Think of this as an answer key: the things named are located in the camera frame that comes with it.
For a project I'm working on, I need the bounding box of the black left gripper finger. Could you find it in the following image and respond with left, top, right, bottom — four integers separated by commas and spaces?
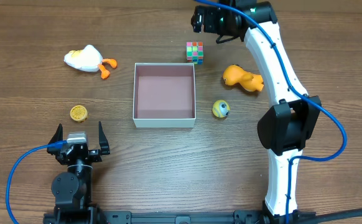
47, 123, 63, 155
98, 121, 110, 155

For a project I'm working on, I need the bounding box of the colourful puzzle cube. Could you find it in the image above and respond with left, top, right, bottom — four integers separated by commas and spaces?
186, 42, 204, 65

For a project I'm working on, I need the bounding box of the white box pink interior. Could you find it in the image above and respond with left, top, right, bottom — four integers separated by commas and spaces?
132, 63, 197, 128

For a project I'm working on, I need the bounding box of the yellow ball with grey eye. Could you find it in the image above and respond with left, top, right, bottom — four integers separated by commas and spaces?
212, 100, 230, 118

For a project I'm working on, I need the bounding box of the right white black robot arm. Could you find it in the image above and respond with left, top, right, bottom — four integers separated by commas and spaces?
191, 1, 321, 223

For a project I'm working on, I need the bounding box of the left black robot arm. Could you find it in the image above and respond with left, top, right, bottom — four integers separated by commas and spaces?
47, 123, 110, 210

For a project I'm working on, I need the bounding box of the orange round fan toy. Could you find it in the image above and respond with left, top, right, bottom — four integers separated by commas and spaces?
70, 105, 88, 123

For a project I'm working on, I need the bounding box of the orange dinosaur toy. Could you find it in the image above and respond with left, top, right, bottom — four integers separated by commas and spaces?
222, 65, 264, 91

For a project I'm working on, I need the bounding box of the white plush duck toy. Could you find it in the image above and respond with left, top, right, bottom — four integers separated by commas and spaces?
63, 45, 118, 80

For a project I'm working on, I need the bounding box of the left blue cable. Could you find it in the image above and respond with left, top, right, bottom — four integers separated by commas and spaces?
6, 140, 68, 224

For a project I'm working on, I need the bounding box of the blue cable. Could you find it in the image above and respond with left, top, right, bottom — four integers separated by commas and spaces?
6, 140, 68, 224
194, 0, 348, 224

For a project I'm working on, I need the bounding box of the right blue cable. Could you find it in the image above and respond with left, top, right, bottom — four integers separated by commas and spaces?
194, 0, 348, 224

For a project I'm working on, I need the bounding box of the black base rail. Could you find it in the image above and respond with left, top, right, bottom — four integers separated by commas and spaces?
42, 203, 317, 224

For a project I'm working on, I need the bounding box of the thick black cable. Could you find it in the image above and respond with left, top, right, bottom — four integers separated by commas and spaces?
288, 205, 362, 224

